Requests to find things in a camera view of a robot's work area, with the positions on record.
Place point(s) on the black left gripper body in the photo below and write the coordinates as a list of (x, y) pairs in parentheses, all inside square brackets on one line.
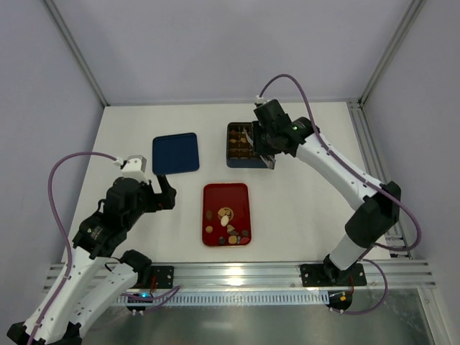
[(155, 200)]

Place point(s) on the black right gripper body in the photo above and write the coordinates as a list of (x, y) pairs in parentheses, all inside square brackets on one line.
[(263, 144)]

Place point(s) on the metal tongs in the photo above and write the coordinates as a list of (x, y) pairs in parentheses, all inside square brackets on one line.
[(251, 139)]

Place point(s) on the blue tin lid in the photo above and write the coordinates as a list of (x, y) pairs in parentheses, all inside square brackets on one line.
[(175, 153)]

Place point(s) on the blue chocolate tin box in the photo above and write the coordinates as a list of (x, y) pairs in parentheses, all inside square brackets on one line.
[(238, 153)]

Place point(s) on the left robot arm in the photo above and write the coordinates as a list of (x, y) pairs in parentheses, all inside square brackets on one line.
[(70, 308)]

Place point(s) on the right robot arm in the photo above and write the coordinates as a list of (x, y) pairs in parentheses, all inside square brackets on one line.
[(375, 204)]

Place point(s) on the white oval chocolate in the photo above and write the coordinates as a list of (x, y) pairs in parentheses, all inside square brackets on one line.
[(225, 221)]

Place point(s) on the red lacquer tray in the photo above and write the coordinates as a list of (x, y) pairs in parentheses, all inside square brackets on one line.
[(234, 196)]

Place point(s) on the gold ring cookie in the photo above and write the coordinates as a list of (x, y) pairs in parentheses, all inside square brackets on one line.
[(226, 211)]

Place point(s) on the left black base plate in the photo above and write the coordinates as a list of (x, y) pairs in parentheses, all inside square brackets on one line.
[(158, 277)]

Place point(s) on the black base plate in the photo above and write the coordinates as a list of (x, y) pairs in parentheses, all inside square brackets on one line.
[(321, 275), (158, 277)]

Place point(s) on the white cable duct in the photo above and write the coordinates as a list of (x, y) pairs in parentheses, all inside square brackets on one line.
[(232, 298)]

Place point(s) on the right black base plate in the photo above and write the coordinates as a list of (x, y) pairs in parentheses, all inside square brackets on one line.
[(321, 275)]

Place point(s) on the right aluminium frame post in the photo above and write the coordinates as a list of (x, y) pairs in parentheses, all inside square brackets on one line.
[(402, 29)]

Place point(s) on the aluminium frame post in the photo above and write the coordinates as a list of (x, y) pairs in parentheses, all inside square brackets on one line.
[(402, 29), (58, 20)]

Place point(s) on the aluminium front rail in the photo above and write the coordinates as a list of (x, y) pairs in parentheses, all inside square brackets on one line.
[(398, 273)]

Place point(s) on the left aluminium frame post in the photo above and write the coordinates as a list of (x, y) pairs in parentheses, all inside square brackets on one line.
[(58, 20)]

